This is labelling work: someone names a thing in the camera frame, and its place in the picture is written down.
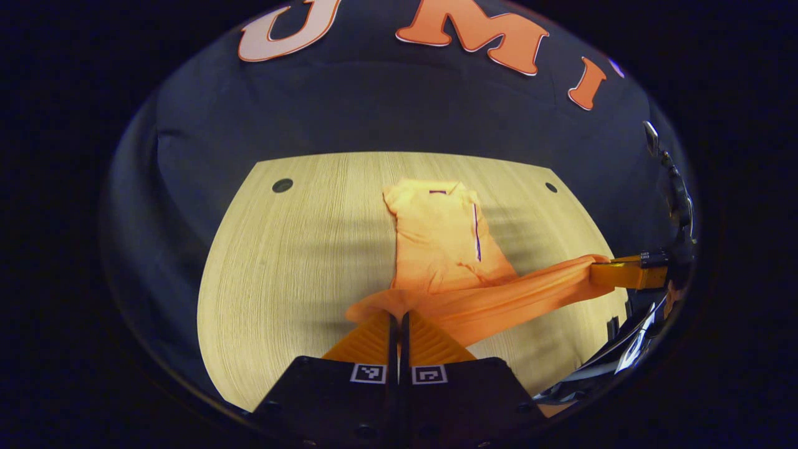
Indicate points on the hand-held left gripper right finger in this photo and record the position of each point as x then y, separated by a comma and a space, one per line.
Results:
455, 399

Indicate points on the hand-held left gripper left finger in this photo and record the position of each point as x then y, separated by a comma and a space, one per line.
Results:
349, 399

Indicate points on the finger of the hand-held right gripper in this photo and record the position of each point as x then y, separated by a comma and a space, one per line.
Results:
623, 274

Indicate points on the orange T-shirt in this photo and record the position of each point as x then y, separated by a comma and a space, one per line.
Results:
449, 249

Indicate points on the dark glossy object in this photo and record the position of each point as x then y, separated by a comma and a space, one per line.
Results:
614, 355

